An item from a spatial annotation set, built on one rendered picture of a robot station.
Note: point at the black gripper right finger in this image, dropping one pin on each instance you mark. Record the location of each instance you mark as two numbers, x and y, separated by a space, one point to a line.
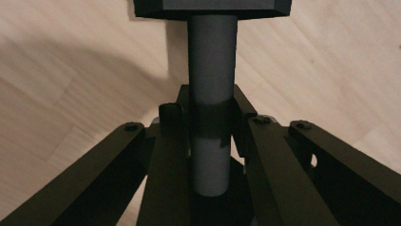
357 189

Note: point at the black hex dumbbell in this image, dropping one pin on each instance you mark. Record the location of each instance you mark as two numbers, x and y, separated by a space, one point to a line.
219 193

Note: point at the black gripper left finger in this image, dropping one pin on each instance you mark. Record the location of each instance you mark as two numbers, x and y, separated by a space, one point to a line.
95 190

